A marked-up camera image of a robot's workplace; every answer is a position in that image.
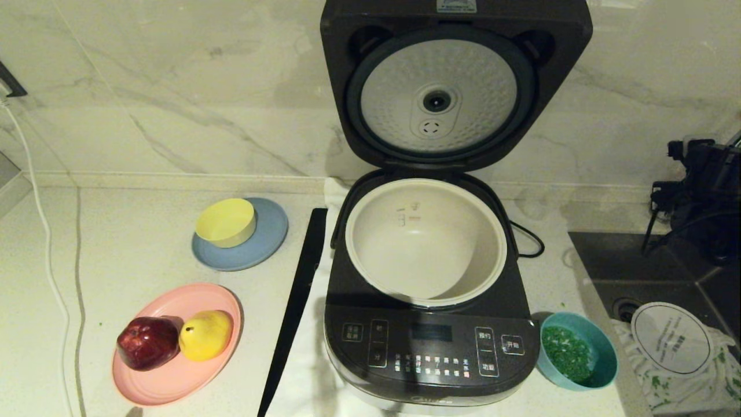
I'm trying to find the teal bowl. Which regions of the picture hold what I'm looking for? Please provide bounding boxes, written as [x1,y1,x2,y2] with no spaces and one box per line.
[537,312,618,390]

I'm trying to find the black rice cooker lid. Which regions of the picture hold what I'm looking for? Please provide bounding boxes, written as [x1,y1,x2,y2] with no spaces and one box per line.
[320,0,593,173]

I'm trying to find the white inner pot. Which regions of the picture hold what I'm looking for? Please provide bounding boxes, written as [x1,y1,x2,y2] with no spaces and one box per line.
[345,178,508,306]

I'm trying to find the black rice cooker body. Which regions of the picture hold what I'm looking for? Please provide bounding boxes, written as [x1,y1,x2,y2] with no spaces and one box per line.
[323,169,541,415]

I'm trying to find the yellow bowl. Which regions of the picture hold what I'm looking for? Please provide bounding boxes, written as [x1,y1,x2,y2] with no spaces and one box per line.
[195,198,257,248]

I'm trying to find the steel sink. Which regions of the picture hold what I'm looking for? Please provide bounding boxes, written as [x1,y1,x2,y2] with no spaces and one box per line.
[567,232,741,417]

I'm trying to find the chopped green bits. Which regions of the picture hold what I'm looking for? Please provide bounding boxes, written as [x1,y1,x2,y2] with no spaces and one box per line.
[541,325,594,383]

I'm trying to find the white plastic bag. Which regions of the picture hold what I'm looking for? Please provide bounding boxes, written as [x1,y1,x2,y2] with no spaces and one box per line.
[612,317,741,415]

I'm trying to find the black flat mat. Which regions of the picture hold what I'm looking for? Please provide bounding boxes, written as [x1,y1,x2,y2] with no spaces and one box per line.
[256,208,328,417]

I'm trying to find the blue plate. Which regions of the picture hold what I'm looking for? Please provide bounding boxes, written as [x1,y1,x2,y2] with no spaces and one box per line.
[192,197,289,272]

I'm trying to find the yellow pear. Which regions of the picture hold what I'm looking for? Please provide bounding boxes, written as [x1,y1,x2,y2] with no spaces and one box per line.
[178,310,234,361]

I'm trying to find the pink plate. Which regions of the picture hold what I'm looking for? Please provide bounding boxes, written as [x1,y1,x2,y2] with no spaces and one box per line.
[112,283,244,406]

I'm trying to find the dark red apple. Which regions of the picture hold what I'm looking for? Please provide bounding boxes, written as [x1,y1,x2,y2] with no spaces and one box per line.
[116,316,180,371]

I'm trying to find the black power cord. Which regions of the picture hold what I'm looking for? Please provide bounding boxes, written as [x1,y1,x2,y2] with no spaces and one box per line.
[508,220,546,258]

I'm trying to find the white cable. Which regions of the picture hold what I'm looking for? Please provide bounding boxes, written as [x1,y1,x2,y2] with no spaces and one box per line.
[0,98,76,417]

